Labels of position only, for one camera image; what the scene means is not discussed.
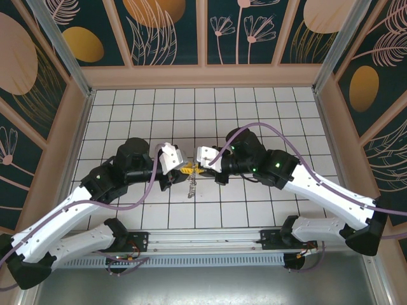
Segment grey metal panel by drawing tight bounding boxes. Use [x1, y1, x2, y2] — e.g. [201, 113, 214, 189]
[30, 265, 382, 305]

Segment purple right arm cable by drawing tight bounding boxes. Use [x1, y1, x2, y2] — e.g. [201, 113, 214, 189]
[208, 122, 407, 274]

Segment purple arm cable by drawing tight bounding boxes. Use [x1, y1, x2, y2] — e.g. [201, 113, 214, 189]
[0, 144, 166, 292]
[208, 122, 407, 274]

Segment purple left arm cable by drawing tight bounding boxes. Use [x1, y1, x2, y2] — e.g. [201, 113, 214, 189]
[0, 144, 166, 292]

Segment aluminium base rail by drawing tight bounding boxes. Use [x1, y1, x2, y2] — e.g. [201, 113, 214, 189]
[127, 226, 378, 254]

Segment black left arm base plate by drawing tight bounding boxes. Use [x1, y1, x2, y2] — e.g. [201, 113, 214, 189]
[126, 231, 150, 252]

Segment grey perforated cable duct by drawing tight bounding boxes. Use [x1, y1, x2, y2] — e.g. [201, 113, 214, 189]
[60, 255, 286, 268]

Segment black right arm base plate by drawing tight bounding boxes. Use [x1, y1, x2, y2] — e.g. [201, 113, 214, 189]
[259, 229, 319, 252]

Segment red wires with yellow connector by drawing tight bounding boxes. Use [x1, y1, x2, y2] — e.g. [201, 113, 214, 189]
[297, 238, 319, 259]
[104, 241, 144, 264]

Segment aluminium frame post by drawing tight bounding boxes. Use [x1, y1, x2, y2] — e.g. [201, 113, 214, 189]
[312, 0, 373, 93]
[25, 0, 93, 98]

